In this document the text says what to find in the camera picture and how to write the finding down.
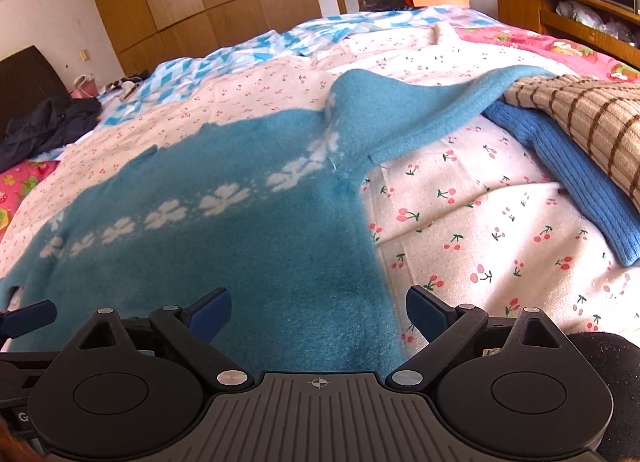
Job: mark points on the dark navy jacket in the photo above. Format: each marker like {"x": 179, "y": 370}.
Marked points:
{"x": 55, "y": 122}

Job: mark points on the wooden side cabinet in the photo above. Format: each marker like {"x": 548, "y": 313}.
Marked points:
{"x": 541, "y": 16}

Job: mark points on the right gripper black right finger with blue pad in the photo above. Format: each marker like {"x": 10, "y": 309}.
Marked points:
{"x": 450, "y": 332}

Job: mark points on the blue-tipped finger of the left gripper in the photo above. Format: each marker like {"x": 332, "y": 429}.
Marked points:
{"x": 21, "y": 321}

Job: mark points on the teal fuzzy sweater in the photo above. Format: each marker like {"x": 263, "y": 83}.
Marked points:
{"x": 268, "y": 208}

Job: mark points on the dark wooden headboard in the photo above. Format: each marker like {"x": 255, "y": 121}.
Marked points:
{"x": 27, "y": 79}

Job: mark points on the pink cartoon print bedsheet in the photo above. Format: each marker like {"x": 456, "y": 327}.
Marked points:
{"x": 579, "y": 58}

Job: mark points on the blue ribbed knit sweater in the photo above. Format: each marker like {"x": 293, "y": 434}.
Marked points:
{"x": 599, "y": 199}

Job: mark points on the beige brown checked sweater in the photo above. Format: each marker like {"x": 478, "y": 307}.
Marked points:
{"x": 601, "y": 116}

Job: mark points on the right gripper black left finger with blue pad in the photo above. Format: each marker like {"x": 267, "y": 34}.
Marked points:
{"x": 188, "y": 333}

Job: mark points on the pink cup on nightstand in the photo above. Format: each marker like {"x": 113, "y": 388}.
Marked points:
{"x": 85, "y": 87}

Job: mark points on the white cherry print sheet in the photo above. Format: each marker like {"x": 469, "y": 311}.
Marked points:
{"x": 475, "y": 215}

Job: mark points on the blue diamond pattern quilt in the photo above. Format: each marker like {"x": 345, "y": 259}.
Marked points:
{"x": 177, "y": 79}

